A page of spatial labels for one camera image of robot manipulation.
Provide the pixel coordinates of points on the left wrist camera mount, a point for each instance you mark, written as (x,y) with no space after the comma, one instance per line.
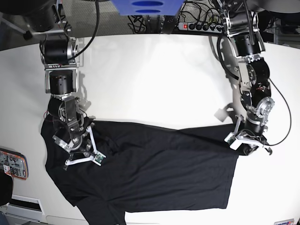
(233,137)

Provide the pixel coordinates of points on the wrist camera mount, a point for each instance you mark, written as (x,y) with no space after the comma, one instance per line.
(233,137)
(87,152)

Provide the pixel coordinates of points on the orange clear electronics case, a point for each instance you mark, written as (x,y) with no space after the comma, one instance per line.
(14,163)

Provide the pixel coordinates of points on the black power adapter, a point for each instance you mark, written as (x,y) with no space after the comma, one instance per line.
(168,25)

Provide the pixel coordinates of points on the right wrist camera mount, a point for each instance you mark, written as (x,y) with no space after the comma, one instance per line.
(87,152)

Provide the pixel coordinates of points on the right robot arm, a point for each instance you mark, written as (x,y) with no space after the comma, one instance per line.
(46,20)

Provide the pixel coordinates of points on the white power strip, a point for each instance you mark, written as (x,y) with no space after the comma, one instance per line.
(201,27)

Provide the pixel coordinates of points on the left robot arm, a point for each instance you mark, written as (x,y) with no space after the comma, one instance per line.
(240,27)

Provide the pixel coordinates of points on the black chair seat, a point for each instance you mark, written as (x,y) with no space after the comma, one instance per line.
(6,188)

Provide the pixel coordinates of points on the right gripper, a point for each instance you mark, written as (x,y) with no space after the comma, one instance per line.
(67,141)

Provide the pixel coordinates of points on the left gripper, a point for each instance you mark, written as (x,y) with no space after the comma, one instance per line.
(250,142)

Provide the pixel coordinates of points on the blue plastic bin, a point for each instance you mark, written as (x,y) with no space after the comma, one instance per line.
(148,7)

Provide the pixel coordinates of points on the white flat box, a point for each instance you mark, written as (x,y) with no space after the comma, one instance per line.
(25,208)

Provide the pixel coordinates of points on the black T-shirt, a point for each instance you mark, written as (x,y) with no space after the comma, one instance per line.
(145,169)

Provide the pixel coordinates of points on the office chair base leg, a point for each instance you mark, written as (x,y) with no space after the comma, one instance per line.
(25,34)

